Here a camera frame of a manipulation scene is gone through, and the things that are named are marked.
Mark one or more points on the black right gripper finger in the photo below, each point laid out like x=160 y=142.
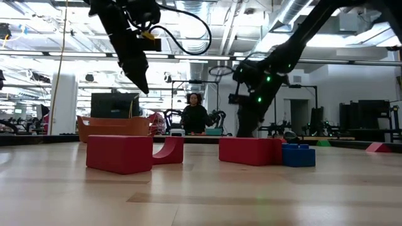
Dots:
x=248 y=122

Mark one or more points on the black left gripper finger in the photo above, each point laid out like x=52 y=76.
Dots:
x=136 y=72

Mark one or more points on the long blue studded brick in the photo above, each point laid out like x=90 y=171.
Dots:
x=298 y=158

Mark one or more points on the small green block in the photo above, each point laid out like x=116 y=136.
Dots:
x=323 y=143

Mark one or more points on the red arch block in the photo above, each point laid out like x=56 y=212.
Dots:
x=176 y=153

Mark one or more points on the small red wedge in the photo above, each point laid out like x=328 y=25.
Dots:
x=378 y=148

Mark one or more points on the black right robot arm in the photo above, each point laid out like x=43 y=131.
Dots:
x=314 y=22

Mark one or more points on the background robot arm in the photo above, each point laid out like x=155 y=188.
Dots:
x=221 y=116
x=276 y=128

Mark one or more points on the teal box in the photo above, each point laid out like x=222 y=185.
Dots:
x=214 y=132

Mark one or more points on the person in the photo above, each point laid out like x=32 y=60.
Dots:
x=195 y=117

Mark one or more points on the red equipment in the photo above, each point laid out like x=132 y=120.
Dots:
x=157 y=122

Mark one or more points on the orange plastic bin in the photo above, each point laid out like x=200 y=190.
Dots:
x=113 y=127

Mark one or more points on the ceiling light strip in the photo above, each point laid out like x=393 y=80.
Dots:
x=194 y=57

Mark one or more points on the white pillar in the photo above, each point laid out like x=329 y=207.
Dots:
x=64 y=106

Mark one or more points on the black cabinet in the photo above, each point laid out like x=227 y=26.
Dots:
x=364 y=114

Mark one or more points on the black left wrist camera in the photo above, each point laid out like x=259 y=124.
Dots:
x=152 y=45

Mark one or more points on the silver ceiling duct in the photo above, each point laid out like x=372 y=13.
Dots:
x=289 y=15

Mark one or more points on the black ceiling camera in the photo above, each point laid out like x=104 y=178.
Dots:
x=4 y=31

